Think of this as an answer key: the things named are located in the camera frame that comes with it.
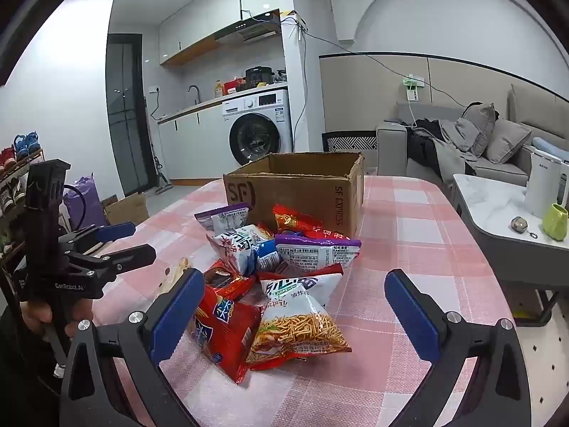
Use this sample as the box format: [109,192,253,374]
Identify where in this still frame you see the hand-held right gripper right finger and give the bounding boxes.
[384,269,533,427]

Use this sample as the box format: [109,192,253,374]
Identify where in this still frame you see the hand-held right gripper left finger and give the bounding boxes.
[59,268,206,427]

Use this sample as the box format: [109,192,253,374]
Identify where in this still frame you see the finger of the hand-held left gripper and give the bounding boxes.
[66,244,157,286]
[58,221,137,255]

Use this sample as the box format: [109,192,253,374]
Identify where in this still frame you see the beige snack packet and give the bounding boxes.
[161,257,192,299]

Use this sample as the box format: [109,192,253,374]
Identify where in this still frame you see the red snack packet blue label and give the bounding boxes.
[189,285,263,384]

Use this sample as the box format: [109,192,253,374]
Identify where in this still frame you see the dark red snack packet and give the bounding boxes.
[203,260,259,301]

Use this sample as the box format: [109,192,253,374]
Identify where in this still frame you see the white red blue snack packet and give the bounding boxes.
[207,223,274,276]

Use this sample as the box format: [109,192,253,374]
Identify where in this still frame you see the purple white snack packet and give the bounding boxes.
[195,202,252,236]

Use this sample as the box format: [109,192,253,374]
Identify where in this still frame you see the white green snack packet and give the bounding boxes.
[259,263,345,307]

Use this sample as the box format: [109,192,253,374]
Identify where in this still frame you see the small blue snack packet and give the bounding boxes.
[253,240,283,272]

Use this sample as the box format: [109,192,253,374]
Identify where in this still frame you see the fried noodle snack packet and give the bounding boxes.
[246,296,353,371]

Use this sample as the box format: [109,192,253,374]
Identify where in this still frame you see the brown cardboard box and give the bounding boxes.
[223,152,365,238]

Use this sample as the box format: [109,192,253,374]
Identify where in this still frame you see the person's left forearm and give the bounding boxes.
[0,309,63,427]

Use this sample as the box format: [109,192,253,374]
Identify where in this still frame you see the person's left hand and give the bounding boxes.
[20,297,95,335]

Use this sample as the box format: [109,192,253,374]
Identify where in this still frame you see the cardboard box on floor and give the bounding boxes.
[103,193,150,227]

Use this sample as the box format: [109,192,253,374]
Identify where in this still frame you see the shoe rack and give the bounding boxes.
[0,149,45,259]

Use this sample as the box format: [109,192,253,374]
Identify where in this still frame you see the purple bag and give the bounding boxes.
[62,173,107,230]

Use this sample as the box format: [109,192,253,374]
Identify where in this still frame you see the stick vacuum cleaner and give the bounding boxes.
[144,98,172,195]

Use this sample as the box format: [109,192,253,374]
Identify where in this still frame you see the pink plaid tablecloth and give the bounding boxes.
[91,173,525,427]

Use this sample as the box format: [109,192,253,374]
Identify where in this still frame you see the white kitchen base cabinet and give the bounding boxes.
[156,107,232,183]

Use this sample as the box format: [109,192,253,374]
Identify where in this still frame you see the dark glass door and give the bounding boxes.
[105,33,149,196]

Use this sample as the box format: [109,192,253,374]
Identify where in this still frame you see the marble coffee table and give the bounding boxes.
[452,173,569,321]

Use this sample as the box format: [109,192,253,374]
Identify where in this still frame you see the white washing machine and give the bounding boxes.
[221,89,293,167]

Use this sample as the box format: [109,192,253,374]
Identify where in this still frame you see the black jacket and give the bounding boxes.
[406,118,445,174]

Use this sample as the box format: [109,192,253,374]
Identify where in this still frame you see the grey garment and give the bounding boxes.
[433,120,478,185]

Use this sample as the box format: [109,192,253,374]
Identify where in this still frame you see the green cup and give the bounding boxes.
[542,203,569,242]

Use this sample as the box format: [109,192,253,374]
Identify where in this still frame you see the grey sofa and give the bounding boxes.
[377,84,569,188]

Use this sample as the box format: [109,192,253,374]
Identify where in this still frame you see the black white patterned rug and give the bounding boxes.
[322,130,378,152]

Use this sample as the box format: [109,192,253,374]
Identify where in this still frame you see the white electric kettle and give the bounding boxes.
[525,147,569,218]

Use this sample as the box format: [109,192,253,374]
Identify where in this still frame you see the grey cushion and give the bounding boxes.
[462,102,499,156]
[484,118,533,164]

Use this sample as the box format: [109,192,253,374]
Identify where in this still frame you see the black pressure cooker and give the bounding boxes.
[245,67,274,89]

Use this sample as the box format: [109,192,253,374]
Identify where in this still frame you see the light blue pillow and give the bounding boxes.
[532,137,569,163]

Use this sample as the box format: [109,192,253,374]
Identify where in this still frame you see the green white power strip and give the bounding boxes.
[402,75,425,101]

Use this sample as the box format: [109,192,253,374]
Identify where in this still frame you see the range hood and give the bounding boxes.
[213,9,282,46]

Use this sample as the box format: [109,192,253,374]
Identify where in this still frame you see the white router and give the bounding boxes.
[281,9,307,32]

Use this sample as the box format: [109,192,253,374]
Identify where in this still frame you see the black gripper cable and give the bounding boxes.
[64,184,88,230]

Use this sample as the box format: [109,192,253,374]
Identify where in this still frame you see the white charging cable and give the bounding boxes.
[406,98,441,136]

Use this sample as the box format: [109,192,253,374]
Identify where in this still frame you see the white wall cabinets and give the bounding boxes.
[158,0,276,67]

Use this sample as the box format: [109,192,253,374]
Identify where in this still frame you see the black wall cable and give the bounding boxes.
[284,18,414,83]

